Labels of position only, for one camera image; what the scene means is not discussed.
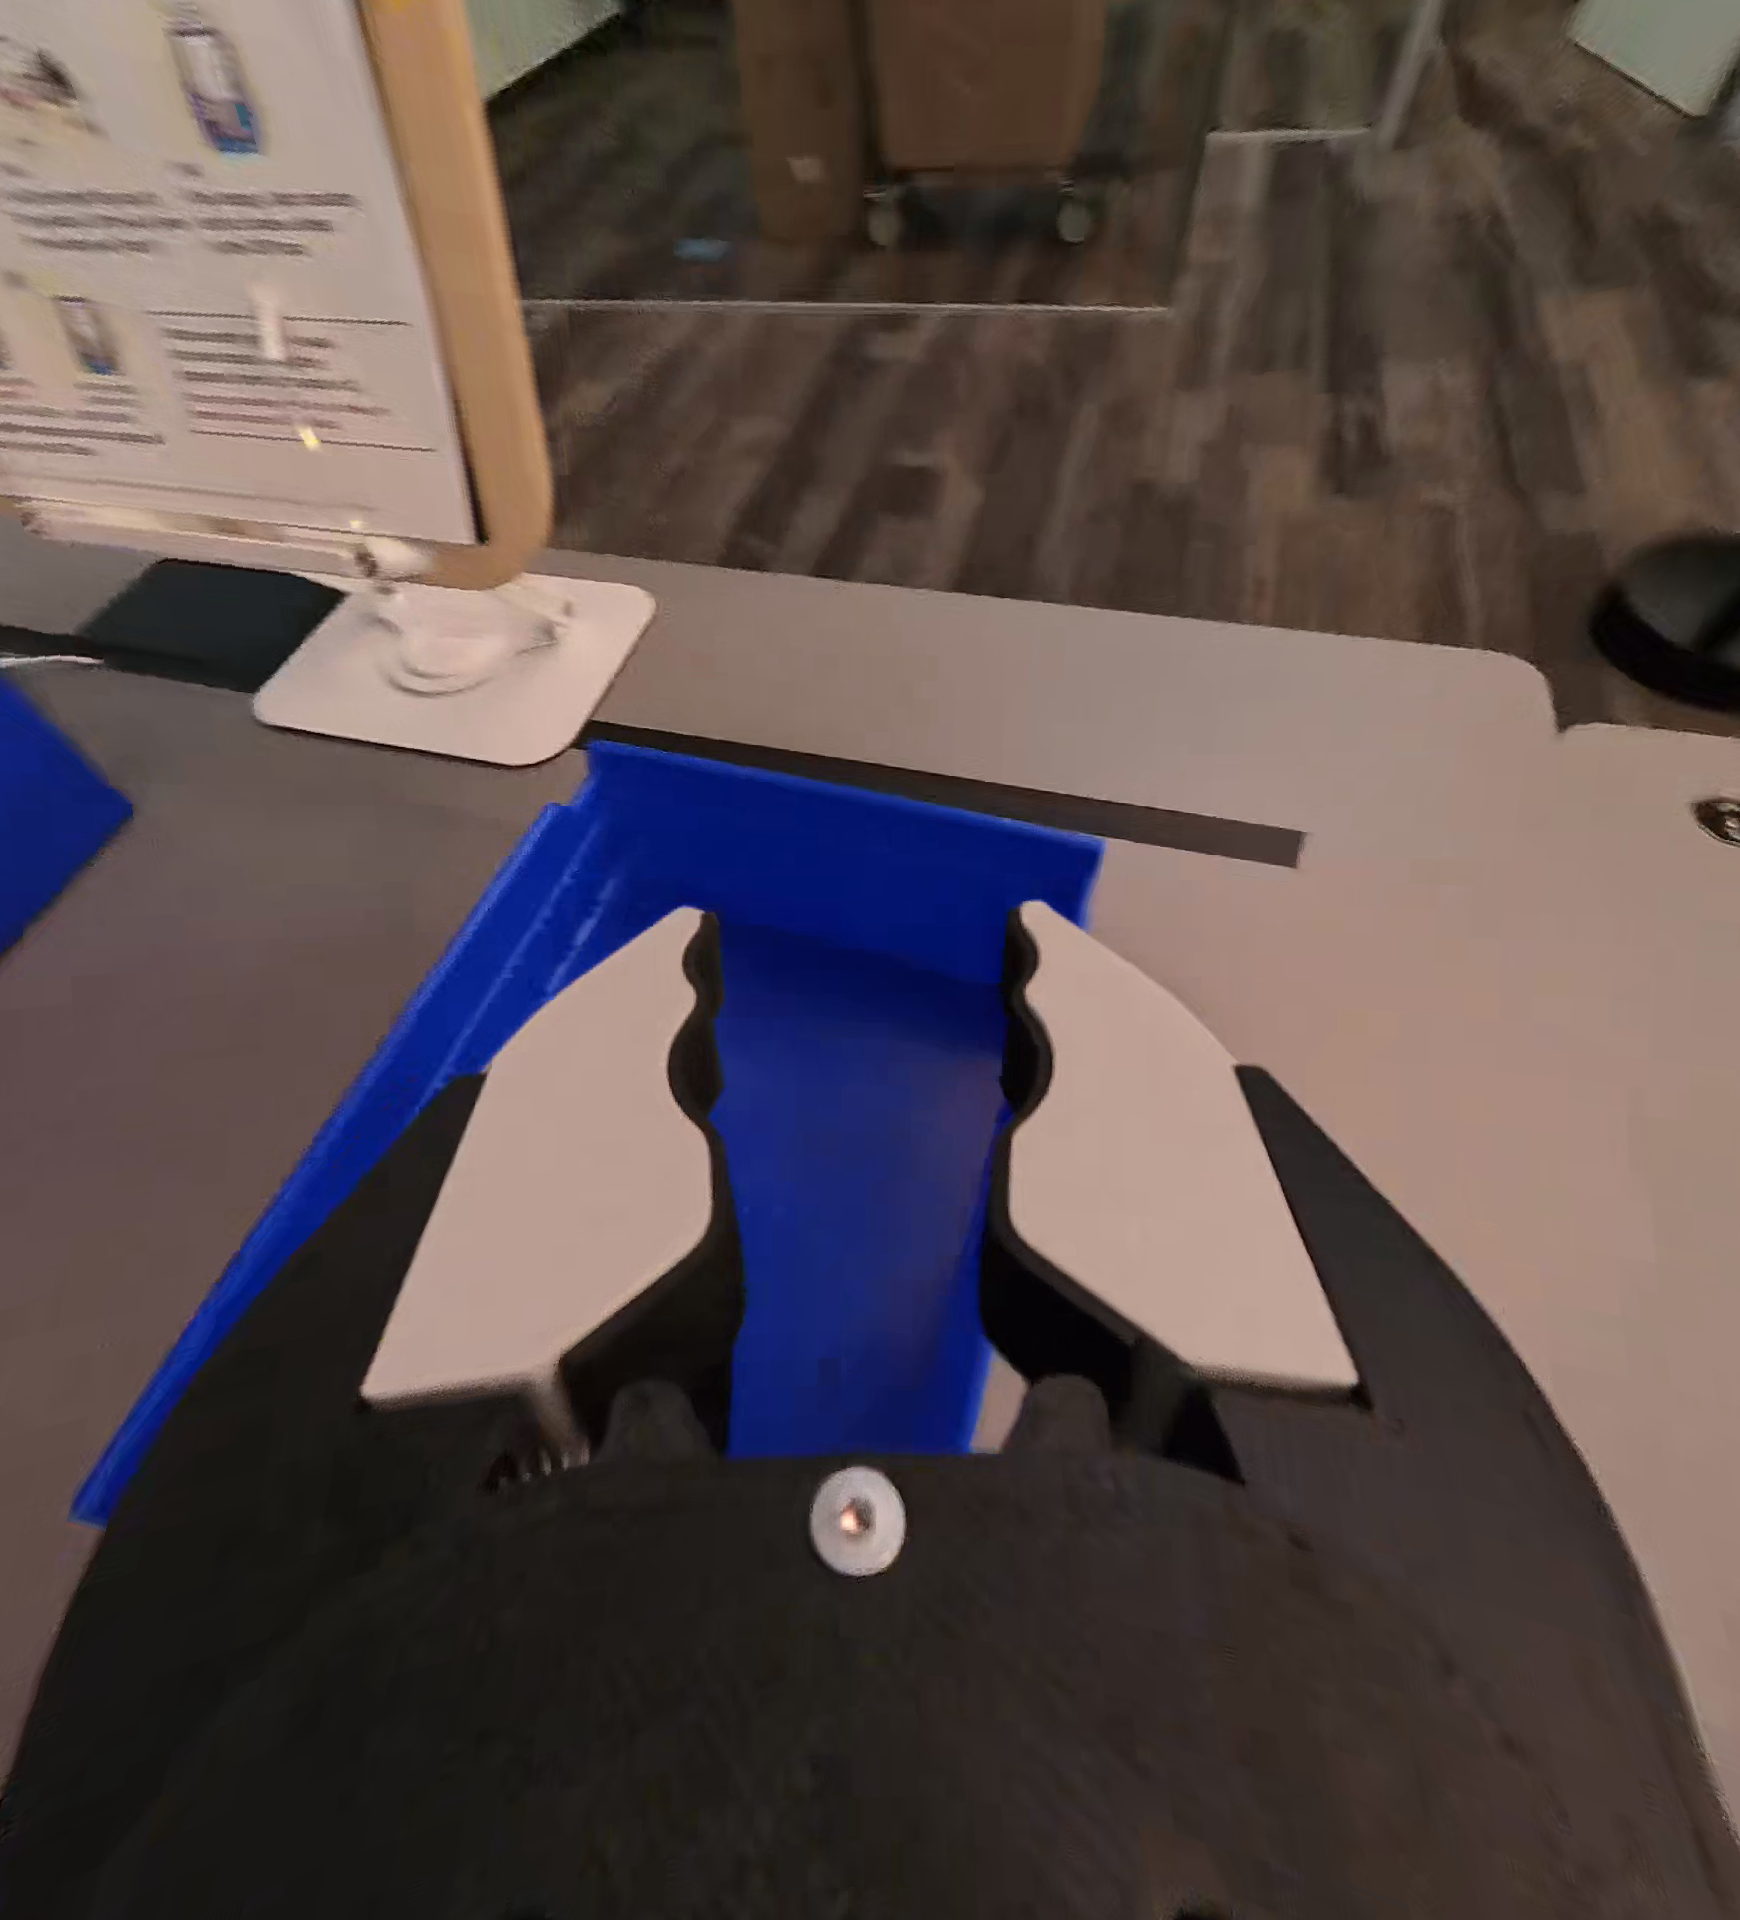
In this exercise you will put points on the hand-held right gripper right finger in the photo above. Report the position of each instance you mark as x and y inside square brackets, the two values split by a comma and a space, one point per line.
[1170, 1201]

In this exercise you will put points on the wheeled dolly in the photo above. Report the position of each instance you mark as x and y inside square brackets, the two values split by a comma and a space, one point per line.
[961, 195]

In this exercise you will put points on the black pole stand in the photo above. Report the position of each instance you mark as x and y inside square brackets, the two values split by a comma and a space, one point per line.
[1694, 600]

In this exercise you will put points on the blue plastic storage bin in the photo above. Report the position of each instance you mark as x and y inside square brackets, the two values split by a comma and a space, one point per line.
[854, 1201]
[1, 840]

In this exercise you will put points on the metal table screw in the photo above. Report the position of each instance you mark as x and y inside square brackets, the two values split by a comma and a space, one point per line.
[1732, 823]

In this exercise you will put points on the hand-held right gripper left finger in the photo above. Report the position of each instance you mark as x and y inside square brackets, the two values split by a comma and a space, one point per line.
[554, 1201]

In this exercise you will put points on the dark flat pad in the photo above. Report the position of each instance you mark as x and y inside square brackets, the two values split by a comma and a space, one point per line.
[210, 623]

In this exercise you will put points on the large cardboard box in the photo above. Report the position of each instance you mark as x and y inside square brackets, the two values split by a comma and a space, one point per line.
[974, 74]

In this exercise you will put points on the wooden sign board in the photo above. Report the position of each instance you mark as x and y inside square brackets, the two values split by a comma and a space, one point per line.
[464, 300]

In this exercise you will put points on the black tape strip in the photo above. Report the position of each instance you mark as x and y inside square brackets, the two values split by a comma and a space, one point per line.
[1201, 840]

